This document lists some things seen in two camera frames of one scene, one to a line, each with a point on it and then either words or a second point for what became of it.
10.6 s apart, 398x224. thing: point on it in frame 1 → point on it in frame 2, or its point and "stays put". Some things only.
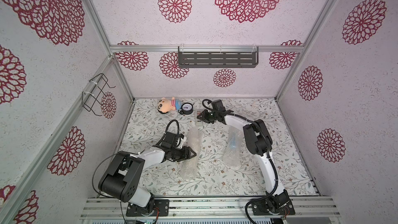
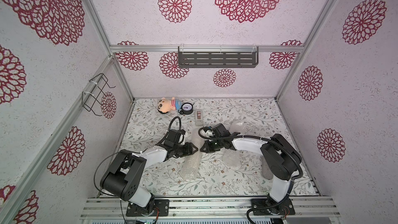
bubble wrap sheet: x=232 y=154 stays put
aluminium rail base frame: x=210 y=208 stays put
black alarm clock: x=186 y=109 stays put
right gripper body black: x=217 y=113 → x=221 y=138
